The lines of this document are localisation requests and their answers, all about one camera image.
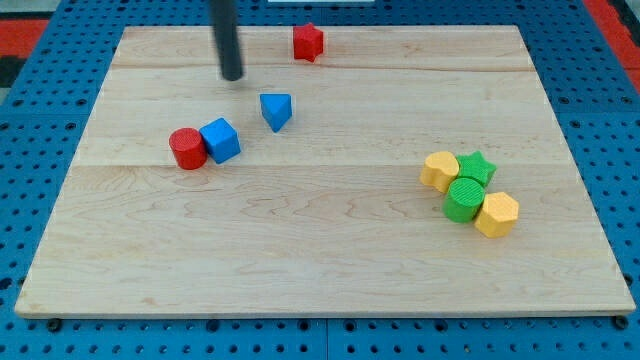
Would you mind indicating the blue triangle block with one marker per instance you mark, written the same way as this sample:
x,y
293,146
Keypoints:
x,y
276,109

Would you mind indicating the light wooden board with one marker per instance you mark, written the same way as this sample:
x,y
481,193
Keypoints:
x,y
326,218

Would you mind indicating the blue cube block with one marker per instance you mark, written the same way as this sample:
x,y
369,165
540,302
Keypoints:
x,y
221,140

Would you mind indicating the yellow heart block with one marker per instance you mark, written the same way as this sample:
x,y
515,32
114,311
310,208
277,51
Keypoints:
x,y
439,170

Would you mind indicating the red cylinder block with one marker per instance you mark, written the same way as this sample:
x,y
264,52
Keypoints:
x,y
188,148

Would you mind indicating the red star block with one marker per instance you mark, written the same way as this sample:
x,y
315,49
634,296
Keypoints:
x,y
308,42

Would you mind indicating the green cylinder block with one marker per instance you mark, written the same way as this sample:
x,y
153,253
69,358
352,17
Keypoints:
x,y
463,200

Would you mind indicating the green star block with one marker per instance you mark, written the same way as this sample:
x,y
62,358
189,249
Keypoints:
x,y
475,167

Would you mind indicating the yellow hexagon block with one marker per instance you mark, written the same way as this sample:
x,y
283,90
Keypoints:
x,y
498,215

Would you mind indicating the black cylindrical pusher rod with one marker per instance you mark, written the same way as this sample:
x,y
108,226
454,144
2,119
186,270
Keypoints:
x,y
225,34

